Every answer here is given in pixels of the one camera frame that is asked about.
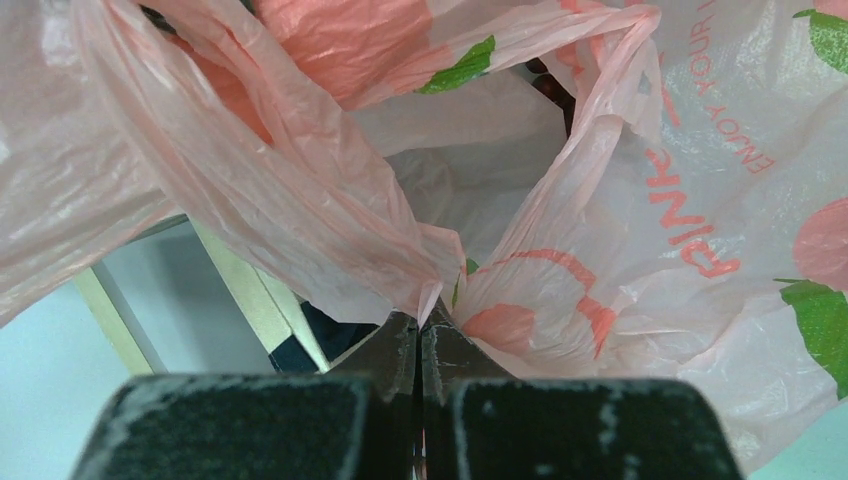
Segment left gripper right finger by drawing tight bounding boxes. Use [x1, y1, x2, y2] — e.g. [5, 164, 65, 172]
[419, 306, 742, 479]

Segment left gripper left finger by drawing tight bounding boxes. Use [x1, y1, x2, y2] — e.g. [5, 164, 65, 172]
[72, 312, 418, 479]

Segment beige canvas tote bag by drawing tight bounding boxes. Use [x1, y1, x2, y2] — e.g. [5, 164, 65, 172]
[73, 214, 376, 375]

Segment dark red grape bunch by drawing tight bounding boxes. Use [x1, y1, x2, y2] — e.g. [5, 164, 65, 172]
[524, 58, 576, 137]

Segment pink plastic grocery bag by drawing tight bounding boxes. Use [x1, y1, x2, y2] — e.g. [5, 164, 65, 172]
[1, 1, 847, 472]

